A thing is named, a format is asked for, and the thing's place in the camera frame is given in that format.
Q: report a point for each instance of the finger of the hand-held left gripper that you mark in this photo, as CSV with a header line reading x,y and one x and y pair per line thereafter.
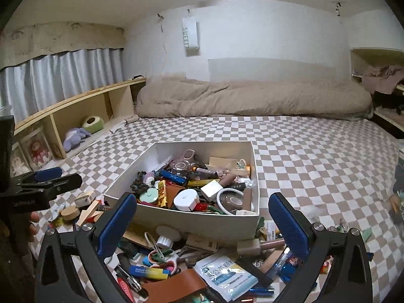
x,y
63,184
47,174

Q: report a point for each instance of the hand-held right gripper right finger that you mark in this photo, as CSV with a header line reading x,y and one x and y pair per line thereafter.
x,y
287,225

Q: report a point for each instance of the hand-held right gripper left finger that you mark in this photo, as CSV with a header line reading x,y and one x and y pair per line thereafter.
x,y
116,224

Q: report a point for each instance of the white cardboard box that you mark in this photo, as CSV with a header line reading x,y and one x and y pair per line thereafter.
x,y
189,224

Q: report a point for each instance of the blue metallic tube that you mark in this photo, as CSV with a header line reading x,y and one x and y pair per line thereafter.
x,y
173,177

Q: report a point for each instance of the person's left hand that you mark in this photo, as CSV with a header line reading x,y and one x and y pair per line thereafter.
x,y
34,218

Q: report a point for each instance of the framed doll picture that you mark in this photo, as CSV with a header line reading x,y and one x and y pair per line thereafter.
x,y
36,151

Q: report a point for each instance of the round cork lid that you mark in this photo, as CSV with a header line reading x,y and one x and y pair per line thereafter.
x,y
71,213

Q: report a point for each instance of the light wooden plank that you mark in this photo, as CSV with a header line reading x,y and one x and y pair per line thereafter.
x,y
87,214

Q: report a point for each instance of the mint green round case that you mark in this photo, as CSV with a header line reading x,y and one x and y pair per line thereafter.
x,y
149,196

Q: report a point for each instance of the purple plush toy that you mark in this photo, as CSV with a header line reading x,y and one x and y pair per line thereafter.
x,y
75,139

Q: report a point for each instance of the brown cardboard tube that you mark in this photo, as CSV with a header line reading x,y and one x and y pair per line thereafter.
x,y
247,199

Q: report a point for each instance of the dark crochet piece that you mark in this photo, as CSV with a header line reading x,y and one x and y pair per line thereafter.
x,y
143,181

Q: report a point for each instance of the white ridged cap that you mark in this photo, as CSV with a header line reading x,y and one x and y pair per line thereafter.
x,y
167,238

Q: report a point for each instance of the blue yellow marker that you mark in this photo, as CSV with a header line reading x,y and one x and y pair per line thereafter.
x,y
148,272

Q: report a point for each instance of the brown tape roll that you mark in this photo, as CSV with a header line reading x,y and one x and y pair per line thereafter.
x,y
233,202

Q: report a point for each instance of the brown leather case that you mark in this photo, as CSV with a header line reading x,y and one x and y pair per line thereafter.
x,y
174,195

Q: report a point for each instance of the green round plush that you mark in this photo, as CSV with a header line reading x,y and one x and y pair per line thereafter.
x,y
93,123

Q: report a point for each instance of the white round device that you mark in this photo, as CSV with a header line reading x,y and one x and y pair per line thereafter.
x,y
186,200

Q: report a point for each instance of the pink brown cylinder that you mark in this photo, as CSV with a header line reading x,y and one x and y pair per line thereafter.
x,y
228,180

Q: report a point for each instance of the white blue printed sachet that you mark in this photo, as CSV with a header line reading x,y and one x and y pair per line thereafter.
x,y
224,274

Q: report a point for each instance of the white cube adapter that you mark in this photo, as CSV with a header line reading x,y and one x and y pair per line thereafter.
x,y
210,190

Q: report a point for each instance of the clear glass jar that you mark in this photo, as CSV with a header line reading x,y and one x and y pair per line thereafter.
x,y
180,168

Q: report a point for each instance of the wooden bedside shelf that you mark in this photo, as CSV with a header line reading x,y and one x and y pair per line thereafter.
x,y
94,101

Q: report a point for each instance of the yellow tube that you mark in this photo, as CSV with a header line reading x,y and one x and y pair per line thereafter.
x,y
202,183

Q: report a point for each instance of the grey curtain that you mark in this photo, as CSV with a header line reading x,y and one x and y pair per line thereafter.
x,y
63,79

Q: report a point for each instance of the beige duvet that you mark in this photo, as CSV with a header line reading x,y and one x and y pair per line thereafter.
x,y
252,101

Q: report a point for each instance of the beige curtain valance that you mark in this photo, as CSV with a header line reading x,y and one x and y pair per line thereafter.
x,y
63,38

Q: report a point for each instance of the pink clothes pile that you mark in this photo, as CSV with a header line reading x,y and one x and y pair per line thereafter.
x,y
382,79

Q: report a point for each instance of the white hanging SWEET sign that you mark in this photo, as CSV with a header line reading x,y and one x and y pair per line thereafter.
x,y
191,34

